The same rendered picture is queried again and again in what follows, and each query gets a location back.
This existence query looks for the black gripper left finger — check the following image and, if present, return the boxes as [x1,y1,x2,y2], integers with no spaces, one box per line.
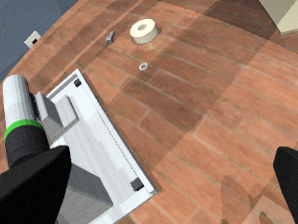
[0,144,72,224]

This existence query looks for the cream ring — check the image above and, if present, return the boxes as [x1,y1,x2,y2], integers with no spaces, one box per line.
[130,19,158,44]

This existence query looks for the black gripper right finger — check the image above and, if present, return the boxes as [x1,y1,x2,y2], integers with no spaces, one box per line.
[273,145,298,224]

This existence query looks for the green disc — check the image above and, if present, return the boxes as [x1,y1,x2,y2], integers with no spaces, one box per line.
[4,119,45,144]

